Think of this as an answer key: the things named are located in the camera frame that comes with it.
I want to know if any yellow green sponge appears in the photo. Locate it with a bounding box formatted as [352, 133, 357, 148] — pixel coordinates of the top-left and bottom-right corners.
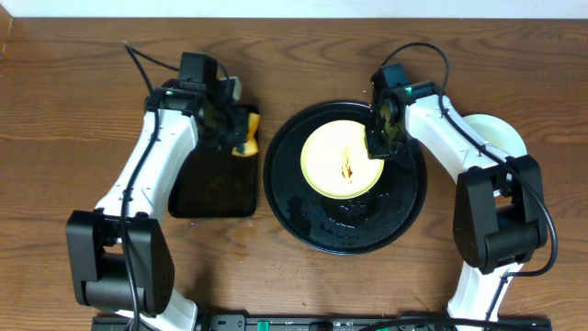
[232, 113, 260, 157]

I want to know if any yellow plate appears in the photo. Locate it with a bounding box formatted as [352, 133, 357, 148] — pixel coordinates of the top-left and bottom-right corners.
[300, 120, 384, 200]

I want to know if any light blue plate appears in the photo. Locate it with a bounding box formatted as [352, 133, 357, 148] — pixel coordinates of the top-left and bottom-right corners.
[463, 114, 527, 157]

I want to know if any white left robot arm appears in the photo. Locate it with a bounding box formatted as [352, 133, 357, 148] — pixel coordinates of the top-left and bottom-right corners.
[66, 75, 260, 330]

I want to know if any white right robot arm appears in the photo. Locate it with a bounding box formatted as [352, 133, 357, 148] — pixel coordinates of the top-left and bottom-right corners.
[367, 82, 559, 330]

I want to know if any rectangular black tray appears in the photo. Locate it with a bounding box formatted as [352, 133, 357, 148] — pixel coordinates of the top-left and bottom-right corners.
[167, 104, 261, 220]

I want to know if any round black tray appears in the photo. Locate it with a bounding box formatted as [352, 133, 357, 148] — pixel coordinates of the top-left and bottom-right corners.
[263, 100, 427, 255]

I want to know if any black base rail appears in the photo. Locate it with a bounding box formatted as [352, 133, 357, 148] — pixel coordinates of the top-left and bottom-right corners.
[90, 313, 554, 331]

